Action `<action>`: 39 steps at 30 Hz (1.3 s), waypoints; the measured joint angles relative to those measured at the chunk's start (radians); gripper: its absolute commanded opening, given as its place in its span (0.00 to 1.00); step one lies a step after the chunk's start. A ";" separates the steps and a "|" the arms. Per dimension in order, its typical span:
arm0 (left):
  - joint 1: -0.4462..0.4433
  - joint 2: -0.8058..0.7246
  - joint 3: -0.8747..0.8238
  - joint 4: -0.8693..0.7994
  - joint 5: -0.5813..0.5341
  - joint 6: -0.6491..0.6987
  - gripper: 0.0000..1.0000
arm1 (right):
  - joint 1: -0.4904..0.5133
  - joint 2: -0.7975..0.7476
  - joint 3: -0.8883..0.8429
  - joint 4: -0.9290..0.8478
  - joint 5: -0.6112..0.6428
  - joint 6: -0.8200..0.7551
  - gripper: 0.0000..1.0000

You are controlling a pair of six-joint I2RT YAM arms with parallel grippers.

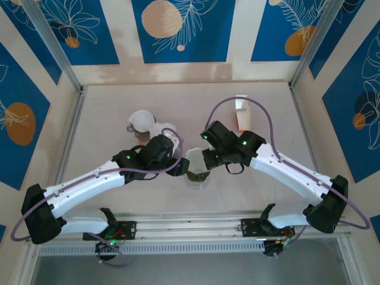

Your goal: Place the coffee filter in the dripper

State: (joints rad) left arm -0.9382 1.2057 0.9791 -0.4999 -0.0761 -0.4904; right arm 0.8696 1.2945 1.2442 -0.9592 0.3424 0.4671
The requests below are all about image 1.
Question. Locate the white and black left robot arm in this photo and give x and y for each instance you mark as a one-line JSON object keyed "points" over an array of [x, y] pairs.
{"points": [[83, 184]]}

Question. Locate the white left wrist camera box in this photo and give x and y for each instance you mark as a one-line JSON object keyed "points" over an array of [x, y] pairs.
{"points": [[175, 145]]}

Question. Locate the black controller board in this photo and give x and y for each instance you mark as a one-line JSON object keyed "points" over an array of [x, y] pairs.
{"points": [[102, 248], [271, 249]]}

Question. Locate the aluminium table side rail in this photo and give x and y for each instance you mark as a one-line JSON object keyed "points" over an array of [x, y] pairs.
{"points": [[75, 124]]}

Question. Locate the orange coffee filter pack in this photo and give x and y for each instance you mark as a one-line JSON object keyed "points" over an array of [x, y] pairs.
{"points": [[245, 118]]}

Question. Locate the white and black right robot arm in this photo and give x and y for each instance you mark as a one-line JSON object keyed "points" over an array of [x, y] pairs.
{"points": [[291, 172]]}

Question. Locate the aluminium frame post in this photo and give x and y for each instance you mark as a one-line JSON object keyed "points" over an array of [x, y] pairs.
{"points": [[314, 38], [53, 44]]}

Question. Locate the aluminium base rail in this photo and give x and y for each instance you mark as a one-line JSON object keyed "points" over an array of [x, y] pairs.
{"points": [[193, 228]]}

